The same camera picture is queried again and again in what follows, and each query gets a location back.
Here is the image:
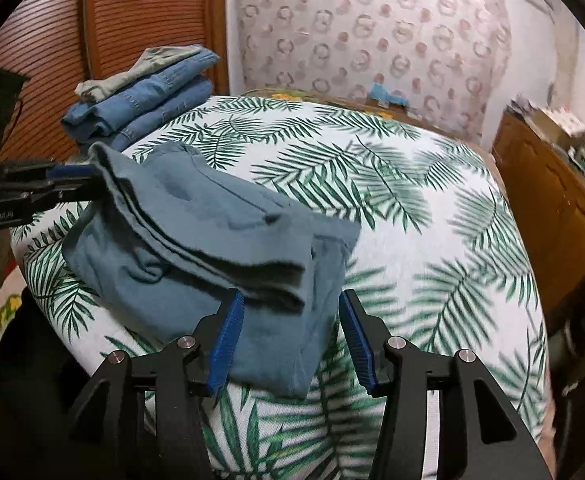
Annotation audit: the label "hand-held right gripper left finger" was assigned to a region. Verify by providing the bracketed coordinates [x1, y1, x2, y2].
[67, 287, 246, 480]

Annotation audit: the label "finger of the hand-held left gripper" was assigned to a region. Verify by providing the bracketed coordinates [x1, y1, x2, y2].
[0, 159, 96, 183]
[20, 181, 100, 207]

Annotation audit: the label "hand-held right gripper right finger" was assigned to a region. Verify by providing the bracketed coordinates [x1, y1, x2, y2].
[339, 288, 554, 480]

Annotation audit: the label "blue pants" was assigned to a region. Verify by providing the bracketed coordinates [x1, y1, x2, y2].
[62, 141, 362, 400]

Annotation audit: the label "folded denim jeans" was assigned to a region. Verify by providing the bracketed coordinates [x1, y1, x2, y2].
[61, 45, 221, 154]

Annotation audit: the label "folded grey cloth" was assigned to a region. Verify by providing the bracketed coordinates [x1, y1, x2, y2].
[75, 46, 208, 102]

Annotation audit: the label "leaf print bed sheet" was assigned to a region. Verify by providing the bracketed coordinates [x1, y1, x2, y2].
[10, 94, 556, 480]

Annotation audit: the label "wooden headboard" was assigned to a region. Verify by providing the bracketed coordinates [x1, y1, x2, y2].
[0, 0, 229, 162]

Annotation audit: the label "wooden cabinet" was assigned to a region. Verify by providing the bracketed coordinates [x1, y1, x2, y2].
[493, 110, 585, 361]

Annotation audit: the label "cardboard box with blue cloth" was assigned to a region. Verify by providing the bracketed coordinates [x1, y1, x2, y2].
[367, 77, 411, 109]

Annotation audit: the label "dotted box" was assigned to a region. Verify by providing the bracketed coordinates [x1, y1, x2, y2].
[527, 105, 585, 149]

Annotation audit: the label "ring pattern wall cloth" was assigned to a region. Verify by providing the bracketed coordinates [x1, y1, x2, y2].
[235, 0, 514, 147]

